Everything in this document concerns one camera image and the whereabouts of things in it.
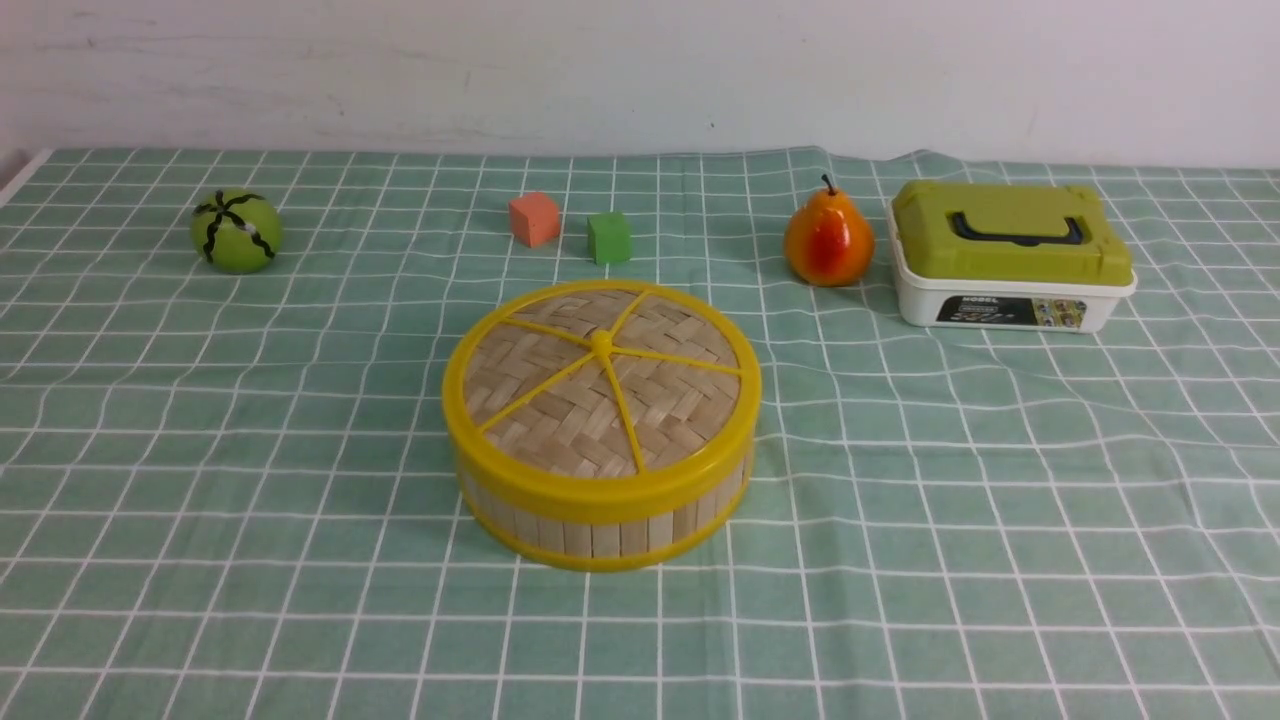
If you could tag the green lidded white box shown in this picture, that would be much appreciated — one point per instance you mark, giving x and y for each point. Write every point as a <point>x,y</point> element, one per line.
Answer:
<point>1029,257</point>

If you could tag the green foam cube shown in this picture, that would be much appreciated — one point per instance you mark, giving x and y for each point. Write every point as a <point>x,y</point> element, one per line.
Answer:
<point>609,238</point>

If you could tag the yellow woven steamer lid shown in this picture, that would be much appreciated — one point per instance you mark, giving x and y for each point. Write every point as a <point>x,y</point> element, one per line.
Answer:
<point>602,401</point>

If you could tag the yellow bamboo steamer basket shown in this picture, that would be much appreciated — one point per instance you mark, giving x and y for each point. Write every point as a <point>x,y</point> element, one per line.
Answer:
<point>622,546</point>

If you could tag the green checkered tablecloth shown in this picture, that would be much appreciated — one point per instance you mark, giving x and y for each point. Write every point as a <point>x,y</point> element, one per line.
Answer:
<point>230,496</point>

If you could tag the orange foam cube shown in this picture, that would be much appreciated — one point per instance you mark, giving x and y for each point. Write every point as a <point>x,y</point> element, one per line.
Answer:
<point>534,219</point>

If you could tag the green striped toy melon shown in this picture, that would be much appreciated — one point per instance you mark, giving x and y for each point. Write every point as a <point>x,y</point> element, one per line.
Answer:
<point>236,231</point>

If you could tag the orange red toy pear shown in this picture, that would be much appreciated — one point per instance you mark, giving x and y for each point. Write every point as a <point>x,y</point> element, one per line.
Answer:
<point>828,242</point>

